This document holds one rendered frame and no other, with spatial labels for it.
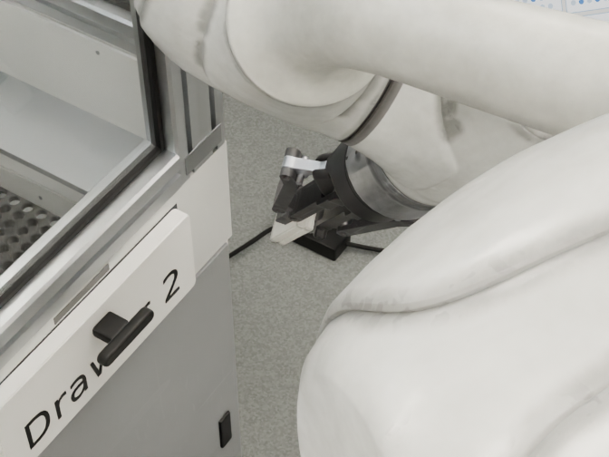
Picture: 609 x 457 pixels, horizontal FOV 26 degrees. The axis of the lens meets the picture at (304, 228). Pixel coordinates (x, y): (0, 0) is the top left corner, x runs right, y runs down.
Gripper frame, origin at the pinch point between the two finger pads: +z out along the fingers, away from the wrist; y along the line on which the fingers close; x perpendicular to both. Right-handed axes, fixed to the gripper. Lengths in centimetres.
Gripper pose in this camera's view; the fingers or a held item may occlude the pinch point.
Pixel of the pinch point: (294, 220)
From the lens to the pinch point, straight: 118.0
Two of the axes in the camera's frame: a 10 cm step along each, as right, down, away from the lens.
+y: -9.0, -3.2, -3.1
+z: -3.8, 2.0, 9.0
